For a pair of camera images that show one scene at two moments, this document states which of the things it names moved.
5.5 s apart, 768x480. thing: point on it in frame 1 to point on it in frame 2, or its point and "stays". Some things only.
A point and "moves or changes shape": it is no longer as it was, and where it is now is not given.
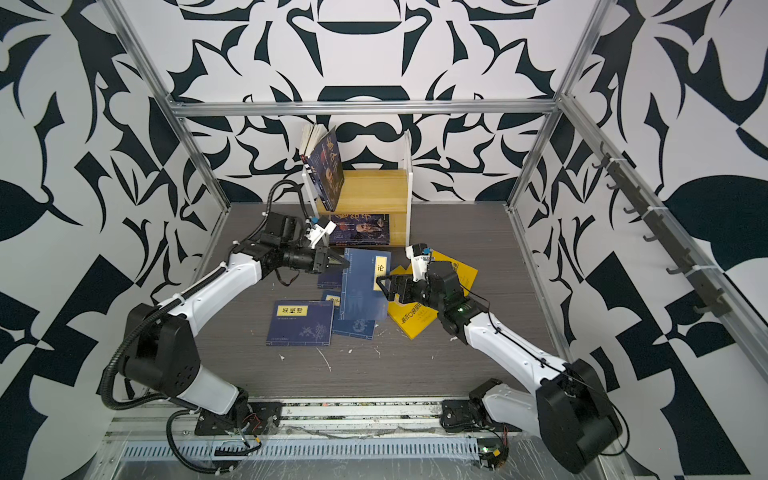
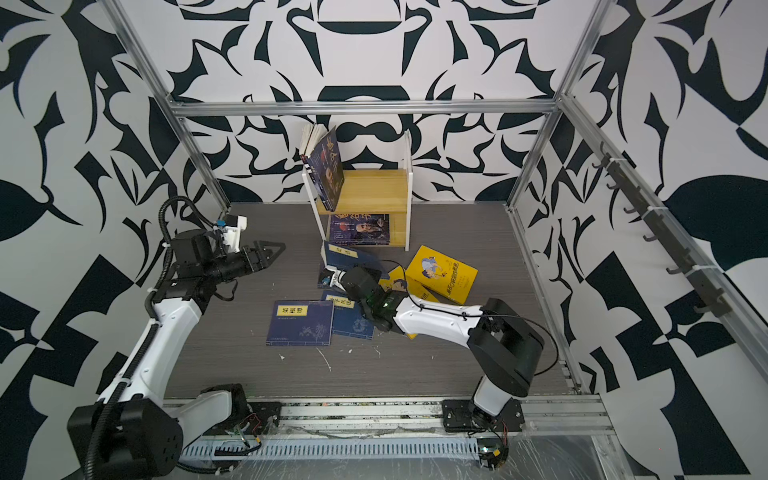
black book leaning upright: (317, 133) stays
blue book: (303, 323) stays
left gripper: (329, 252) to (262, 249)
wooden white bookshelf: (374, 191) stays
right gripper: (398, 287) to (375, 271)
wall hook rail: (660, 232) stays
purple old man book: (360, 229) stays
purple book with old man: (325, 169) stays
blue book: (362, 296) moves or changes shape
